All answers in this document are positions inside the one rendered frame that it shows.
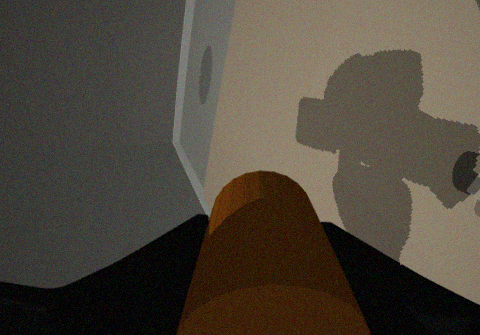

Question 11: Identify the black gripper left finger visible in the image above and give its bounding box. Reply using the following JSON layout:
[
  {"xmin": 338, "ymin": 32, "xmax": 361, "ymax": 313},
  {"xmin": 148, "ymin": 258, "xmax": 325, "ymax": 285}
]
[{"xmin": 0, "ymin": 214, "xmax": 209, "ymax": 335}]

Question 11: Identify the orange cylinder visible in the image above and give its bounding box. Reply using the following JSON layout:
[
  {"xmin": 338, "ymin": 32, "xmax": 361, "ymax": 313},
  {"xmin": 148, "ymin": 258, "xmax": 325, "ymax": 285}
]
[{"xmin": 176, "ymin": 171, "xmax": 371, "ymax": 335}]

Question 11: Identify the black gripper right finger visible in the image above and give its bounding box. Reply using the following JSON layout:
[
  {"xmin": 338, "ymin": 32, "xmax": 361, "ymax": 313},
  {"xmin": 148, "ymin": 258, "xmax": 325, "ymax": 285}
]
[{"xmin": 321, "ymin": 222, "xmax": 480, "ymax": 335}]

